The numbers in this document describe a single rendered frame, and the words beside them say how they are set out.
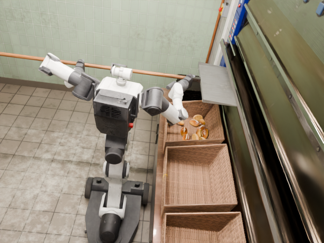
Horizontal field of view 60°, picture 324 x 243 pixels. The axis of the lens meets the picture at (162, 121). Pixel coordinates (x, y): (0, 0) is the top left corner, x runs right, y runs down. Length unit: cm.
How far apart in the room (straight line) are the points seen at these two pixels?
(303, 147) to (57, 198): 220
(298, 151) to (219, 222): 85
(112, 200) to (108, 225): 23
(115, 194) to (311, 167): 155
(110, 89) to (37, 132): 195
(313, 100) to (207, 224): 111
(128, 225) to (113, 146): 88
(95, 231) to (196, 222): 89
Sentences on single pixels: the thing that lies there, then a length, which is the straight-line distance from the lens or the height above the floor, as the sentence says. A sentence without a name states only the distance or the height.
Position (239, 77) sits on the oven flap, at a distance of 204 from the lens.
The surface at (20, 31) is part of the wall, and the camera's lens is 384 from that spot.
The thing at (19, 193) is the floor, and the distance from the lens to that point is 301.
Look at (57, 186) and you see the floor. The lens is 297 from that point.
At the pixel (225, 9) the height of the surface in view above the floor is 148.
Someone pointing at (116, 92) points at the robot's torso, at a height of 140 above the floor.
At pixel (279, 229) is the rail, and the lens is 123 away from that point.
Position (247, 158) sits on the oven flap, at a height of 105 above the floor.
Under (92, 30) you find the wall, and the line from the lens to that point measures 353.
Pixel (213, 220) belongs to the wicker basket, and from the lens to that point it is 199.
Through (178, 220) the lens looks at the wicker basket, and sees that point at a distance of 199.
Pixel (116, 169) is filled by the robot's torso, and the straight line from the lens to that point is 217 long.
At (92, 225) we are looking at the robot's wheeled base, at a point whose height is 17.
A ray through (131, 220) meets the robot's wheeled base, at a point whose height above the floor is 17.
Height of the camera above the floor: 238
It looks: 41 degrees down
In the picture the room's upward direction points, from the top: 10 degrees clockwise
